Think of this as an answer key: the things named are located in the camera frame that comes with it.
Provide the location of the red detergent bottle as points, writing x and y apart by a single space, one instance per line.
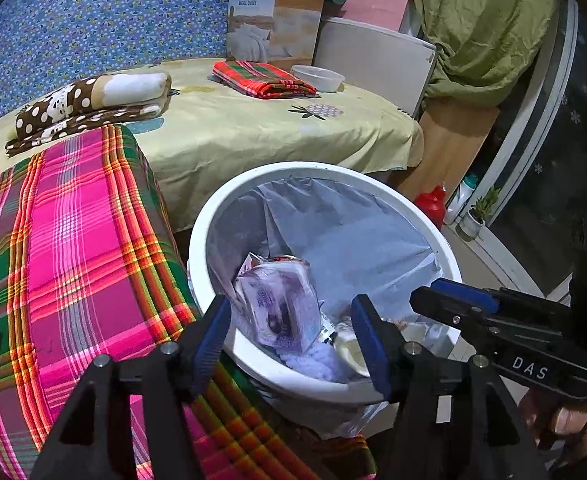
431 207

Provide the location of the small potted plant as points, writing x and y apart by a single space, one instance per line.
478 215

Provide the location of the white bottle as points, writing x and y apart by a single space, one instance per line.
461 200

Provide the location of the purple white packet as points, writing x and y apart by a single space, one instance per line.
278 305

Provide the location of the red plaid folded cloth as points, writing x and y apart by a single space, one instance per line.
263 80

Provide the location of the bed with yellow sheet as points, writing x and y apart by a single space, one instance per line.
253 130

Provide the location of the white round bin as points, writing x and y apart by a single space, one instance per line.
208 220

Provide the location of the white yogurt cup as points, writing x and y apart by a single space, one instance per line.
351 350

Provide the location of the white board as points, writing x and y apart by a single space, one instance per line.
373 60

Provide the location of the white door frame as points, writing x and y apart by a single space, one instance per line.
533 125

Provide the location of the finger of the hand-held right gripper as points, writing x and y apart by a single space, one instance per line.
468 294
453 312

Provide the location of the person's right hand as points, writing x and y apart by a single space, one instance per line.
568 420

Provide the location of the white tissue wad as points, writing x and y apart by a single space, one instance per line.
313 365

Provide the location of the clear plastic bin liner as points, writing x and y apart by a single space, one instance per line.
353 240

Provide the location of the pink plaid blanket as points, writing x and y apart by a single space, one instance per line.
83 260

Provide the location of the brown polka-dot blanket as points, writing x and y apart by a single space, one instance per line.
73 105

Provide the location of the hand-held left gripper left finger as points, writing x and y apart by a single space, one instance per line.
213 332

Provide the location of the green curtain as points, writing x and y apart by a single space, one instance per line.
483 25

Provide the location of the red drink can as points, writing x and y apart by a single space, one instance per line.
284 259

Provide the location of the wooden cabinet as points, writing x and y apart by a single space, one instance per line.
453 145

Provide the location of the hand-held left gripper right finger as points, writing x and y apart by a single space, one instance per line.
371 347

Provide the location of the white plastic bowl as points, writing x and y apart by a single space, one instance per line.
318 79

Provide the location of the blue floral fabric panel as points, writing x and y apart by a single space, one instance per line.
98 20

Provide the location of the cardboard quilt box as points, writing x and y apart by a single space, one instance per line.
273 20

